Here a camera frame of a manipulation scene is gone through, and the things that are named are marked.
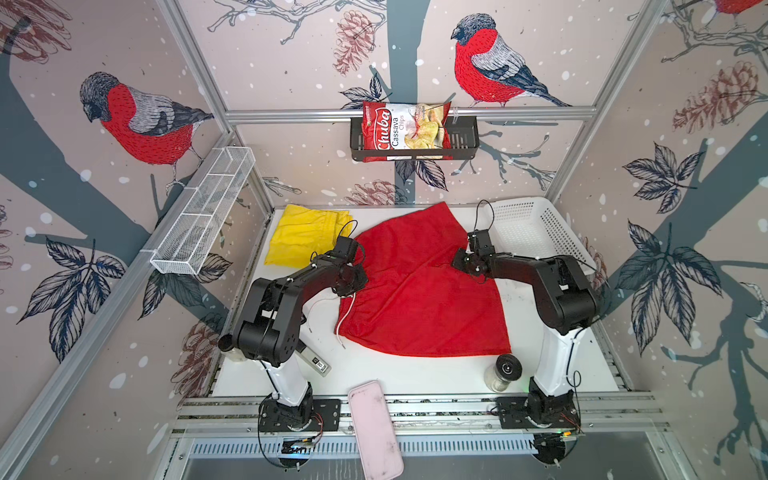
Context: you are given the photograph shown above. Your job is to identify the white plastic basket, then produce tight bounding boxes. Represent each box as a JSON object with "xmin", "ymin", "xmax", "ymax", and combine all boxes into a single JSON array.
[{"xmin": 490, "ymin": 197, "xmax": 597, "ymax": 275}]

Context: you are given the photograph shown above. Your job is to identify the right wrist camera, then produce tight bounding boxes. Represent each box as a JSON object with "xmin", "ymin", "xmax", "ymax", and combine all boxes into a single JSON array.
[{"xmin": 468, "ymin": 229, "xmax": 496, "ymax": 257}]

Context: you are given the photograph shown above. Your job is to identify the pink silicone case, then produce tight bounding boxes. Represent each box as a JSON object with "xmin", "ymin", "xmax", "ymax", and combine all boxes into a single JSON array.
[{"xmin": 348, "ymin": 380, "xmax": 404, "ymax": 480}]

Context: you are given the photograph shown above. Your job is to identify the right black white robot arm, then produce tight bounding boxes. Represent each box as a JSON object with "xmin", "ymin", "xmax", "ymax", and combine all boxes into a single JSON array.
[{"xmin": 452, "ymin": 247, "xmax": 598, "ymax": 428}]

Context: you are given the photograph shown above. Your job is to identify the white wire wall basket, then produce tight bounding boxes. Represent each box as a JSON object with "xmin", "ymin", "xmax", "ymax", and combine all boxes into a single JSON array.
[{"xmin": 150, "ymin": 146, "xmax": 255, "ymax": 275}]

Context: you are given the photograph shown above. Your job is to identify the red shorts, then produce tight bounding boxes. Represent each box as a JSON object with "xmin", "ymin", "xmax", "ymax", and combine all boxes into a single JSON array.
[{"xmin": 336, "ymin": 203, "xmax": 511, "ymax": 358}]

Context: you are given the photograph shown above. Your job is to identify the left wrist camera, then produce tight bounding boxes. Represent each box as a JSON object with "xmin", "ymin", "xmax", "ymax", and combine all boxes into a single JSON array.
[{"xmin": 332, "ymin": 236, "xmax": 360, "ymax": 263}]

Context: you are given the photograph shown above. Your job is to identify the red cassava chips bag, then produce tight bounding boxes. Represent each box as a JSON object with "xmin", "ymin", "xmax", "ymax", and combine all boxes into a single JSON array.
[{"xmin": 362, "ymin": 102, "xmax": 451, "ymax": 162}]

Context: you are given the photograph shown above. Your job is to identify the black wall shelf basket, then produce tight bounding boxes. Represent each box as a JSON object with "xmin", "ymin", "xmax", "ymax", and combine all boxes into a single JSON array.
[{"xmin": 350, "ymin": 116, "xmax": 480, "ymax": 162}]

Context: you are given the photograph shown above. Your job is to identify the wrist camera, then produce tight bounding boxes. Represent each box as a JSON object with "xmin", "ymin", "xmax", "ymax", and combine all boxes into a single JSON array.
[
  {"xmin": 468, "ymin": 229, "xmax": 496, "ymax": 257},
  {"xmin": 332, "ymin": 236, "xmax": 360, "ymax": 263}
]

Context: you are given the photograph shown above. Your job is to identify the grey white remote device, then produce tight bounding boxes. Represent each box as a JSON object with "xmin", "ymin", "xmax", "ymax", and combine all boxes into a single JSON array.
[{"xmin": 296, "ymin": 340, "xmax": 331, "ymax": 377}]

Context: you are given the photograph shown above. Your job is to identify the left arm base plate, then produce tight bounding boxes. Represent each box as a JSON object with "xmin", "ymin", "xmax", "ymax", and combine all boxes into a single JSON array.
[{"xmin": 258, "ymin": 399, "xmax": 341, "ymax": 433}]

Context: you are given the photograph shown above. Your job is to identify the yellow shorts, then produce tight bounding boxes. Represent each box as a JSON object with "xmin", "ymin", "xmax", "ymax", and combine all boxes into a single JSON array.
[{"xmin": 264, "ymin": 205, "xmax": 353, "ymax": 269}]

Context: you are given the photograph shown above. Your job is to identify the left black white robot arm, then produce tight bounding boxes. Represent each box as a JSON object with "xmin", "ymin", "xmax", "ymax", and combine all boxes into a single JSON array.
[{"xmin": 218, "ymin": 254, "xmax": 367, "ymax": 431}]

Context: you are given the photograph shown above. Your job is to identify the jar with black lid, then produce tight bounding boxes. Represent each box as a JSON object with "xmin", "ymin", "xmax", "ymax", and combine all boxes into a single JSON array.
[{"xmin": 484, "ymin": 353, "xmax": 523, "ymax": 393}]

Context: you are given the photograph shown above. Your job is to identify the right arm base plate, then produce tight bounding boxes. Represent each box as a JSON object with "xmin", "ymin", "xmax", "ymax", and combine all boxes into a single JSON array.
[{"xmin": 492, "ymin": 395, "xmax": 581, "ymax": 430}]

